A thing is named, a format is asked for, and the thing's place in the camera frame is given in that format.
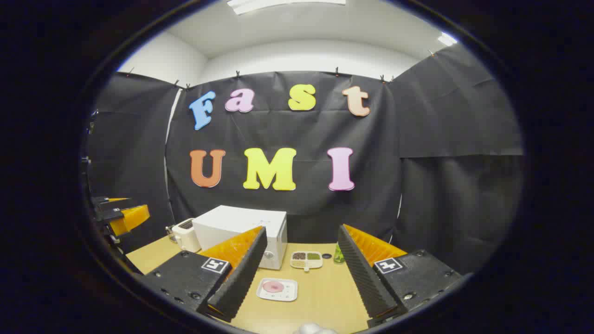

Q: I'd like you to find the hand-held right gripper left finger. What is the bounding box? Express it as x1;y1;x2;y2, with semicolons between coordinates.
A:
138;226;269;323

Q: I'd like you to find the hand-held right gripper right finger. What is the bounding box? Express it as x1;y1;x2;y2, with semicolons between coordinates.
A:
337;224;465;328

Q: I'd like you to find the white square plate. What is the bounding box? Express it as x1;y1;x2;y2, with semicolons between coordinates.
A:
256;277;298;302

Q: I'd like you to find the white microwave oven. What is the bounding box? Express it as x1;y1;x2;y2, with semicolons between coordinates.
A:
193;205;288;270

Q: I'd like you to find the white toaster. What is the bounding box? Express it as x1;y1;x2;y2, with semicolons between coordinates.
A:
172;218;202;253

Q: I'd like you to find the divided dish of grains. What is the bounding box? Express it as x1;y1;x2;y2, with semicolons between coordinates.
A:
291;251;323;272

